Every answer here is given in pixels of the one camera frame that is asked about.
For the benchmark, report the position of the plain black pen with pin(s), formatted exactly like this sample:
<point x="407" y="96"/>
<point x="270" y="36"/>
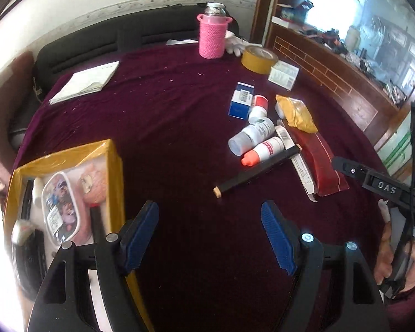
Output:
<point x="27" y="200"/>

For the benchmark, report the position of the silver foil packet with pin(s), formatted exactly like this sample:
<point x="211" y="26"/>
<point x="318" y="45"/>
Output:
<point x="22" y="231"/>

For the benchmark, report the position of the white carton box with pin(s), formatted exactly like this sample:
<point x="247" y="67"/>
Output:
<point x="283" y="74"/>

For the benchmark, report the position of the black pen with beige tip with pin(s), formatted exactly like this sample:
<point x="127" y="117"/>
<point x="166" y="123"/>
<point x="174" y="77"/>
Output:
<point x="256" y="173"/>

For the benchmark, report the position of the person's right hand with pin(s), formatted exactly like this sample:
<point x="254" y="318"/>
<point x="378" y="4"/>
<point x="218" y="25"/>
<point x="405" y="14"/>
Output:
<point x="387" y="256"/>

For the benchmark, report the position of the cartoon print pencil case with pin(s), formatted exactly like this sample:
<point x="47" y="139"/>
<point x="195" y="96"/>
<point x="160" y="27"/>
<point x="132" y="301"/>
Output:
<point x="60" y="207"/>

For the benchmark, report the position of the yellow tape roll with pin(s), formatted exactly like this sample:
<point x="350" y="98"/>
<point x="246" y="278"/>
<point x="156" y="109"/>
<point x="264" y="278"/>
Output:
<point x="259" y="60"/>

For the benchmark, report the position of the yellow cardboard box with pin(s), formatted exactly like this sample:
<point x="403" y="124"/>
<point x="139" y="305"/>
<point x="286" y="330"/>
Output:
<point x="114" y="166"/>

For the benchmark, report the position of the small white tube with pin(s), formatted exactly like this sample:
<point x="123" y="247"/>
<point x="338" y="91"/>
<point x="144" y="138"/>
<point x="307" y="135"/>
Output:
<point x="38" y="192"/>

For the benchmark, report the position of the pink fluffy badge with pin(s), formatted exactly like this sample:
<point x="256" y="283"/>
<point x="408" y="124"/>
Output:
<point x="91" y="183"/>

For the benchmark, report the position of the white paper sheet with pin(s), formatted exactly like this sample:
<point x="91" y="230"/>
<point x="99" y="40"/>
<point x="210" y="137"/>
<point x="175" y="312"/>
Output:
<point x="181" y="42"/>

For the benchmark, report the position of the black printed packet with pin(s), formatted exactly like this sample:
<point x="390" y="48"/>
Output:
<point x="33" y="262"/>

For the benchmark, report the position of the long white medicine box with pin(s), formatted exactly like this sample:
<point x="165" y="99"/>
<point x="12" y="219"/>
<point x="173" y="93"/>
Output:
<point x="302" y="173"/>

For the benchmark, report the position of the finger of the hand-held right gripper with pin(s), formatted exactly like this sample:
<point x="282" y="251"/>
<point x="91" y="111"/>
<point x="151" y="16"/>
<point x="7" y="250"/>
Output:
<point x="349" y="171"/>

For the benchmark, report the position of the clear labelled bottle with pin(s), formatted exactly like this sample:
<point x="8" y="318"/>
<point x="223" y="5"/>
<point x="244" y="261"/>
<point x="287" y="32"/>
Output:
<point x="252" y="135"/>

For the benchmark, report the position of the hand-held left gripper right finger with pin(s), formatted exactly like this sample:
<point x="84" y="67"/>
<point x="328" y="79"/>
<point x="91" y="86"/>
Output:
<point x="280" y="240"/>

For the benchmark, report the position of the white paper booklet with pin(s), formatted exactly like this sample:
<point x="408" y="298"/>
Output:
<point x="86" y="81"/>

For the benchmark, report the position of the maroon tablecloth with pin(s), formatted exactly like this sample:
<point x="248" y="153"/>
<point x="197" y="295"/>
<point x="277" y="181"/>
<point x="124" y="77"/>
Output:
<point x="179" y="117"/>

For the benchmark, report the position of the blue and white medicine box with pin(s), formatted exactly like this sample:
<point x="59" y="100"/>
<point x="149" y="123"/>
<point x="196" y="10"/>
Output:
<point x="241" y="102"/>

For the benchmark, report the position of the red-capped white bottle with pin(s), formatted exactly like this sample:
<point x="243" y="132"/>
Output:
<point x="258" y="109"/>

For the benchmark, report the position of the red foil packet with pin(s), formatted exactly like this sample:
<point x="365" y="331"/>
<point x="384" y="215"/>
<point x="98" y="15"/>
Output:
<point x="326" y="166"/>

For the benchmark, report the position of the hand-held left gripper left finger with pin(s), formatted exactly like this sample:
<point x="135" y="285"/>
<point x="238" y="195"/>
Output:
<point x="141" y="240"/>

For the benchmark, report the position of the black pen with red end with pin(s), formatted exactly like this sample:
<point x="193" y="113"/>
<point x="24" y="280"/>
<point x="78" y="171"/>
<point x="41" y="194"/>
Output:
<point x="96" y="223"/>

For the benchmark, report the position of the yellow snack packet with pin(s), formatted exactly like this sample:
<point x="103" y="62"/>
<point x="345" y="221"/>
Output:
<point x="297" y="114"/>

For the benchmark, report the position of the black sofa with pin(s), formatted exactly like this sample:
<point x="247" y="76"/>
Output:
<point x="124" y="38"/>

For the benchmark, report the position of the white glove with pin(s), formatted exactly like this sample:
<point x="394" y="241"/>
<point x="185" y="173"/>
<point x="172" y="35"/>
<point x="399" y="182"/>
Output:
<point x="234" y="43"/>

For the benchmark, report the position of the wooden window cabinet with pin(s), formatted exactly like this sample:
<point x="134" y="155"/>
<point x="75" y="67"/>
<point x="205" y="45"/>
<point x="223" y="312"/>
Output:
<point x="332" y="76"/>

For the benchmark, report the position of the pink knit-sleeved flask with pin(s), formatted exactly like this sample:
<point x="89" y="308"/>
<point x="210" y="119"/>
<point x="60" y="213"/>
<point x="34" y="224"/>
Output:
<point x="212" y="34"/>

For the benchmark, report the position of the orange-capped white bottle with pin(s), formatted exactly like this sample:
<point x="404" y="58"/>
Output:
<point x="266" y="150"/>

